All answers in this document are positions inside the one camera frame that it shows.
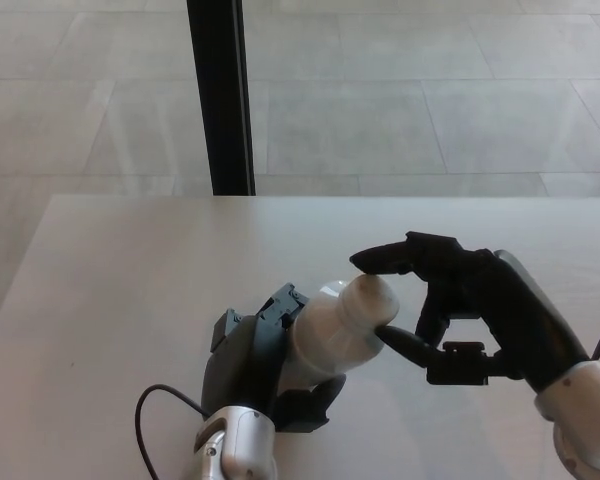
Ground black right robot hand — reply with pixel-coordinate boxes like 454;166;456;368
348;230;592;396

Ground white plastic bottle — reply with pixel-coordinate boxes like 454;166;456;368
279;279;384;389

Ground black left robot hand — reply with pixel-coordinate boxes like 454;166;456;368
201;283;346;434

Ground black vertical window post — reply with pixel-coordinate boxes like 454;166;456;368
186;0;257;196

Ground white bottle cap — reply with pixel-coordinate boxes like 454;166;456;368
340;274;400;331

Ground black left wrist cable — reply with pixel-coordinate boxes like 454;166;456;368
133;383;212;480

